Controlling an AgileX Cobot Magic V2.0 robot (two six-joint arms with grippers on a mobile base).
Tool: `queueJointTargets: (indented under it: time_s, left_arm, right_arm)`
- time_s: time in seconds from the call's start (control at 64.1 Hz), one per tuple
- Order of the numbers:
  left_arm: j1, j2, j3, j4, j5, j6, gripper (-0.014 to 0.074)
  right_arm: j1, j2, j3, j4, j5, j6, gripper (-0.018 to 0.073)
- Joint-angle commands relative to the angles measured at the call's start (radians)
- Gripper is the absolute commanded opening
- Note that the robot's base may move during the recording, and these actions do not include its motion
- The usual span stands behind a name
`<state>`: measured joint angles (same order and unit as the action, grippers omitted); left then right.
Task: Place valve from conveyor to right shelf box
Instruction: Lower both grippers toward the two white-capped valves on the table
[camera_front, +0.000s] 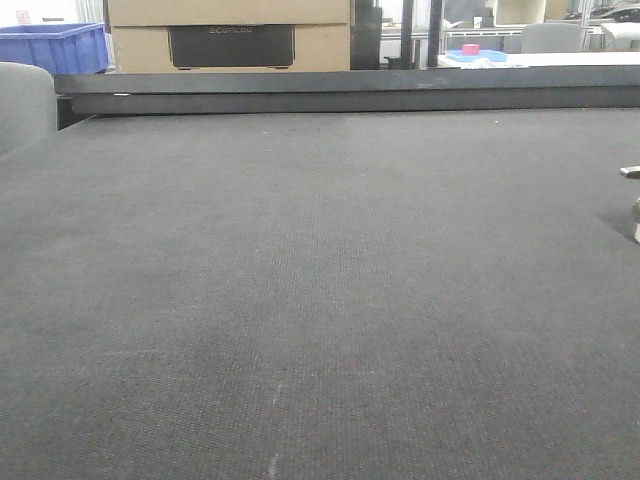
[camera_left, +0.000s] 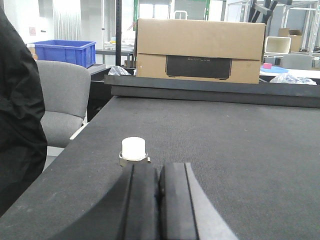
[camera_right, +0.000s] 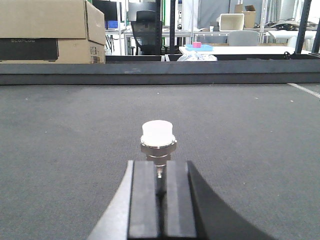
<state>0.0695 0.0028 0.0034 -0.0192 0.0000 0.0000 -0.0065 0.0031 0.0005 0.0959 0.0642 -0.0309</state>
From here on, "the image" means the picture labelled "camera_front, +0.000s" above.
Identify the black conveyor side rail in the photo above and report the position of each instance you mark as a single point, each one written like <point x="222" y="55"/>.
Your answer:
<point x="440" y="89"/>

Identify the grey office chair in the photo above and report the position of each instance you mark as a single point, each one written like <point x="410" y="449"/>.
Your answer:
<point x="551" y="38"/>

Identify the pink block in tray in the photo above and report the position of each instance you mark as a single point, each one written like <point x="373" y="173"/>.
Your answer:
<point x="470" y="49"/>

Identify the white background table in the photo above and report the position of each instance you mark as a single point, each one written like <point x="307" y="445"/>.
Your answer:
<point x="551" y="59"/>

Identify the black vertical post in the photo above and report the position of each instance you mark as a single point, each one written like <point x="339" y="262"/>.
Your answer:
<point x="406" y="44"/>

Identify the dark grey conveyor belt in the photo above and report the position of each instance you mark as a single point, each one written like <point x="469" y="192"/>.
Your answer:
<point x="396" y="296"/>

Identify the blue plastic crate background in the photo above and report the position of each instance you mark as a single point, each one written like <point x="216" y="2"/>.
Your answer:
<point x="59" y="48"/>

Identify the cardboard box with black print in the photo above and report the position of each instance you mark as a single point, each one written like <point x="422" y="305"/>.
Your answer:
<point x="154" y="37"/>

